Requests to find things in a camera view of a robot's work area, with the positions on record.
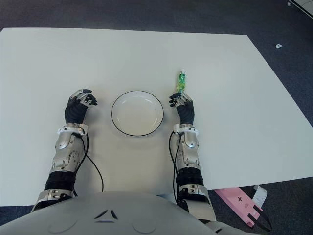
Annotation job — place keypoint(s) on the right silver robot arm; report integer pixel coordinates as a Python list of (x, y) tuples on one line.
[(189, 156)]

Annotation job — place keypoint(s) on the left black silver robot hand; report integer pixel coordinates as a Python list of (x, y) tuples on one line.
[(74, 112)]

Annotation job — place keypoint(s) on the small white floor object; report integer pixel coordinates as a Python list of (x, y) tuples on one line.
[(278, 46)]

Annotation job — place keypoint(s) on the grey robot torso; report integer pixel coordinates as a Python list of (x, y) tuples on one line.
[(110, 215)]

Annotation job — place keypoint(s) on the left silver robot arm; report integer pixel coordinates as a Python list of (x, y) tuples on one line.
[(63, 151)]

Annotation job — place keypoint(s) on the white paper strip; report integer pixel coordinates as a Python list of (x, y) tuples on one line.
[(260, 194)]

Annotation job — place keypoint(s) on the white plate with black rim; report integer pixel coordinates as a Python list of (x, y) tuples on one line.
[(137, 113)]

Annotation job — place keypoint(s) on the white panel on floor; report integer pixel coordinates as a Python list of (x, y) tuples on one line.
[(305, 4)]

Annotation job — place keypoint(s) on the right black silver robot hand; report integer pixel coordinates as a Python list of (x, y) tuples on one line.
[(186, 113)]

